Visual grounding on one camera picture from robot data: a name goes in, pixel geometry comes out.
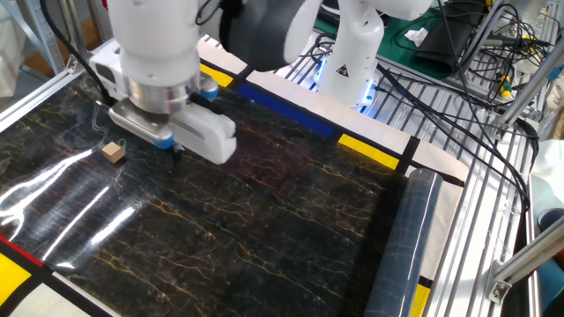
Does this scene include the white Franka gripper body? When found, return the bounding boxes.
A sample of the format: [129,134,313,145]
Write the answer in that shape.
[90,39,238,166]

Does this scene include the small wooden cube block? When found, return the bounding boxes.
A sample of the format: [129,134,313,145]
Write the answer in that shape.
[101,141,126,165]

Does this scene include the black marble pattern mat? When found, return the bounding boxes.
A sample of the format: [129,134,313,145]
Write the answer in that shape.
[0,70,444,317]

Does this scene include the Mondrian pattern tablecloth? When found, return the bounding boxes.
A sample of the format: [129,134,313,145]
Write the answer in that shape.
[0,35,471,317]

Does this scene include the black flat device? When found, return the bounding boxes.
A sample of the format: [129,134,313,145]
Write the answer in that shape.
[316,4,341,26]

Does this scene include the grey perforated shelf upright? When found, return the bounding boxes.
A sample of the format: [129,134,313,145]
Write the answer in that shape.
[12,0,67,74]

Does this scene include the green cutting mat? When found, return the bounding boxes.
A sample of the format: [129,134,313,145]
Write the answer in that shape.
[315,8,486,80]

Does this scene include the crumpled white paper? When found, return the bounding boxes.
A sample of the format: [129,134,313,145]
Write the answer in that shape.
[404,26,429,48]

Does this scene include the black fabric pouch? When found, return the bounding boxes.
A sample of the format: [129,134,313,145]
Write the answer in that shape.
[413,2,486,74]

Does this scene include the yellow green screwdriver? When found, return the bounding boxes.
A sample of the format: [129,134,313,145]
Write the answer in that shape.
[497,74,513,99]

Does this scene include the white plastic sheet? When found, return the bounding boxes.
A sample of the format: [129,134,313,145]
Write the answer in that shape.
[528,139,564,221]

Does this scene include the teal round bin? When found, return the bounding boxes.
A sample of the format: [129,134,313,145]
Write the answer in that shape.
[536,207,564,312]

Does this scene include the black camera cable plug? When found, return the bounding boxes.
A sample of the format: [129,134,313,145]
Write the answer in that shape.
[188,91,226,116]

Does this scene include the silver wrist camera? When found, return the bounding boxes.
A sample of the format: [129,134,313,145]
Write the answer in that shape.
[108,97,176,150]

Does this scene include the coiled black cable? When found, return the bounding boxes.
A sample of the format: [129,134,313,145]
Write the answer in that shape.
[308,33,337,66]

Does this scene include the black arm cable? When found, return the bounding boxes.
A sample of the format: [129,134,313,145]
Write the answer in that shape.
[39,0,116,107]

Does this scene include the aluminium frame post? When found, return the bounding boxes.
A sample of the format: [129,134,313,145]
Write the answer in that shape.
[484,224,564,305]
[495,41,564,138]
[457,0,508,74]

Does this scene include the black base cable bundle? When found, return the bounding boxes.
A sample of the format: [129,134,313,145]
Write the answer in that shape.
[374,63,541,212]

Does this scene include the tangled black cables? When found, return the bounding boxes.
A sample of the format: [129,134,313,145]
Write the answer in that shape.
[479,0,552,107]

